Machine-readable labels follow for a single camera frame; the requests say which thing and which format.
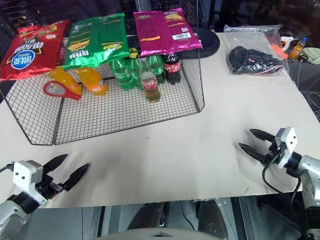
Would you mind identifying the thin white cable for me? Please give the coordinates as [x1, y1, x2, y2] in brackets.
[296, 56, 320, 115]

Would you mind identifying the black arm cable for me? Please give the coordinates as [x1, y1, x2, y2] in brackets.
[0, 162, 15, 174]
[261, 159, 305, 201]

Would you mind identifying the dark cola bottle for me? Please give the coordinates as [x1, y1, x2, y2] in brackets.
[163, 52, 182, 86]

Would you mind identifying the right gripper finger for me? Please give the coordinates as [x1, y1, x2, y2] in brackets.
[248, 128, 276, 143]
[237, 142, 267, 165]

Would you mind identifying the green soda bottle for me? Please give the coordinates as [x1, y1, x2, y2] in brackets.
[108, 58, 136, 92]
[127, 48, 145, 90]
[145, 53, 167, 85]

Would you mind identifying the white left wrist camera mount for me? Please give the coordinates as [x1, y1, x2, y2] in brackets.
[12, 160, 49, 207]

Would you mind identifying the small orange bottle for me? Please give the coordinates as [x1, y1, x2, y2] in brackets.
[289, 36, 309, 60]

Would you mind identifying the black wire mesh rack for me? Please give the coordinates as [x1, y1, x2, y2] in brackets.
[0, 34, 206, 146]

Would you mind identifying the orange soda bottle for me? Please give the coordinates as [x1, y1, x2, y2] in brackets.
[74, 66, 109, 97]
[48, 65, 83, 95]

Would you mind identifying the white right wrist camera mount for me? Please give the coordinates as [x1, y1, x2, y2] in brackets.
[274, 126, 298, 170]

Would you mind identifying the black cloth bundle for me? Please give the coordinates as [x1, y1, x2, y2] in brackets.
[228, 45, 284, 75]

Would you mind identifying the white glue gun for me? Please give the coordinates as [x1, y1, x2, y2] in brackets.
[280, 35, 300, 49]

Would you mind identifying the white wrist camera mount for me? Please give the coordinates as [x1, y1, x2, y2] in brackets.
[12, 160, 49, 207]
[274, 126, 298, 170]

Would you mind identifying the iced tea bottle red label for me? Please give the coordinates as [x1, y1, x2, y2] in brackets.
[137, 57, 162, 104]

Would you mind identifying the magenta chip bag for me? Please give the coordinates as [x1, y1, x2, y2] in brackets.
[132, 7, 203, 57]

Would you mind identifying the green cloth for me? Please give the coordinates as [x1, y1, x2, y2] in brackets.
[300, 46, 320, 65]

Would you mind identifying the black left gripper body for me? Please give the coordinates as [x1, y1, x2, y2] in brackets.
[34, 171, 67, 201]

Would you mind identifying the green chip bag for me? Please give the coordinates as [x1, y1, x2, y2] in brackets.
[61, 12, 131, 71]

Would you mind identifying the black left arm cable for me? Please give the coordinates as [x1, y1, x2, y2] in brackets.
[0, 162, 15, 174]

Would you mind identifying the red chip bag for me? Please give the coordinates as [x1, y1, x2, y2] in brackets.
[0, 19, 71, 82]

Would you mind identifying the clear plastic zip bag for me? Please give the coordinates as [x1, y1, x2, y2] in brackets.
[223, 24, 291, 76]

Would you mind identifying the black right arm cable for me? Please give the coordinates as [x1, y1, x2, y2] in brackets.
[261, 159, 305, 201]

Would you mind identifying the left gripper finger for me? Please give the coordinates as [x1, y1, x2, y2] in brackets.
[41, 153, 69, 176]
[62, 163, 90, 192]

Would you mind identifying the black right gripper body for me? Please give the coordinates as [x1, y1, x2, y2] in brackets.
[264, 136, 288, 166]

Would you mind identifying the black round disc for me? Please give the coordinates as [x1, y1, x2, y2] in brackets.
[192, 27, 221, 59]

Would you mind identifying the light grey robot torso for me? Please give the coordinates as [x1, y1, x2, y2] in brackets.
[96, 225, 227, 240]

